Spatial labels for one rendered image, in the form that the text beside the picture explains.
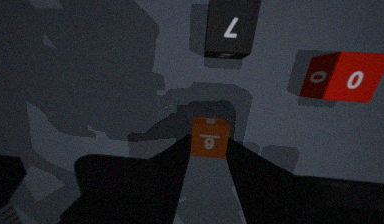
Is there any red block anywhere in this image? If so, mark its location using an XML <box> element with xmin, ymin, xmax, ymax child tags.
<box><xmin>299</xmin><ymin>51</ymin><xmax>384</xmax><ymax>103</ymax></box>

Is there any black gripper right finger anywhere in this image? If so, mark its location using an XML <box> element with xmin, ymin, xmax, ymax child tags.
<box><xmin>226</xmin><ymin>138</ymin><xmax>384</xmax><ymax>224</ymax></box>

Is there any orange block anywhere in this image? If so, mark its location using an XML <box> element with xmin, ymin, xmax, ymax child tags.
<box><xmin>190</xmin><ymin>116</ymin><xmax>230</xmax><ymax>159</ymax></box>

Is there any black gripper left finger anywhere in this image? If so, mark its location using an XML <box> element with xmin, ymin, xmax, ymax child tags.
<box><xmin>74</xmin><ymin>134</ymin><xmax>192</xmax><ymax>224</ymax></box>

